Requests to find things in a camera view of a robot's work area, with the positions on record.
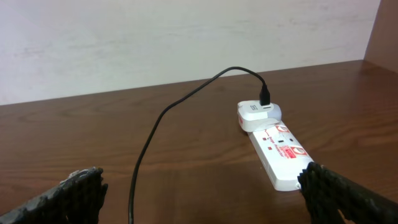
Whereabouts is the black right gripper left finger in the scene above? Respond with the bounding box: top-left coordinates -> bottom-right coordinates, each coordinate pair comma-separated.
1,167 -> 108,224

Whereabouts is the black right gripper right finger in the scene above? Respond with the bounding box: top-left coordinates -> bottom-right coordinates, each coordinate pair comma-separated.
297,162 -> 397,224

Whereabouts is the black USB charging cable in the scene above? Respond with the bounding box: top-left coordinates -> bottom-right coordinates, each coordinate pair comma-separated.
127,66 -> 271,224

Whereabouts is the white USB charger plug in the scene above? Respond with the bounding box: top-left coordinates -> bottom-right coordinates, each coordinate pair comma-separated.
238,100 -> 282,133

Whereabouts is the white power strip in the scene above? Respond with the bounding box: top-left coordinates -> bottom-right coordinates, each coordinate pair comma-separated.
249,122 -> 313,192

